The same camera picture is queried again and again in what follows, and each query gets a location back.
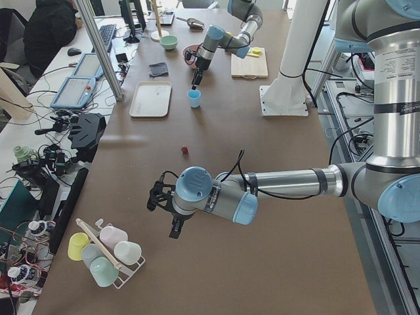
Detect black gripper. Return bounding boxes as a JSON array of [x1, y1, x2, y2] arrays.
[[192, 57, 211, 90], [169, 211, 195, 239]]

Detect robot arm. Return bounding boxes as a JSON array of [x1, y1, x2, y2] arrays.
[[192, 1, 263, 90], [167, 1, 419, 238]]

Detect light blue cup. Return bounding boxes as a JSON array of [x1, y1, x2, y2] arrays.
[[187, 89, 201, 108]]

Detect steel ice scoop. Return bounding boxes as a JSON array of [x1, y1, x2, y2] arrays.
[[177, 16, 205, 30]]

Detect wooden cup tree stand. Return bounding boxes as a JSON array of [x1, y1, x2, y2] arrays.
[[148, 0, 169, 42]]

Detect white cup rack with cups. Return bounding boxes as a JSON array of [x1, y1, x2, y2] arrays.
[[68, 218, 146, 289]]

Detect pink bowl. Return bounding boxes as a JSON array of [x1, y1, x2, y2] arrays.
[[182, 45, 200, 70]]

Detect grey folded cloth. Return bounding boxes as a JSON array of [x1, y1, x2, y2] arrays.
[[148, 62, 169, 77]]

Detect cream rabbit tray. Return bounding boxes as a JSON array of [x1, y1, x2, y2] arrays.
[[129, 81, 172, 118]]

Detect mint green bowl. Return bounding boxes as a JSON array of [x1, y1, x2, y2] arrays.
[[159, 35, 178, 51]]

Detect wooden cutting board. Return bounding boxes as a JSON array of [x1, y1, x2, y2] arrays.
[[231, 47, 268, 79]]

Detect black keyboard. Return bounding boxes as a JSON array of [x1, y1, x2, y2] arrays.
[[99, 24, 116, 53]]

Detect blue teach pendant far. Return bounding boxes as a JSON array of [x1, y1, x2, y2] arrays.
[[72, 53, 104, 79]]

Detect blue teach pendant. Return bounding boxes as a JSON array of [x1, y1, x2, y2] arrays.
[[50, 76, 96, 109], [72, 53, 104, 79]]

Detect blue teach pendant near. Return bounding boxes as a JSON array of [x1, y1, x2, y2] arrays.
[[50, 76, 96, 109]]

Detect black computer mouse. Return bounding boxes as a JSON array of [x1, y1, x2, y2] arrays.
[[67, 47, 81, 56]]

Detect seated person black clothes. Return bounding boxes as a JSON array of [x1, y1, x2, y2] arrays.
[[23, 0, 81, 78]]

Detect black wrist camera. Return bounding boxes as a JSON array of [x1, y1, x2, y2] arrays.
[[184, 49, 197, 66], [147, 180, 175, 213]]

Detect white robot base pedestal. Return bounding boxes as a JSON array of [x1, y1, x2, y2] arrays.
[[260, 0, 329, 116]]

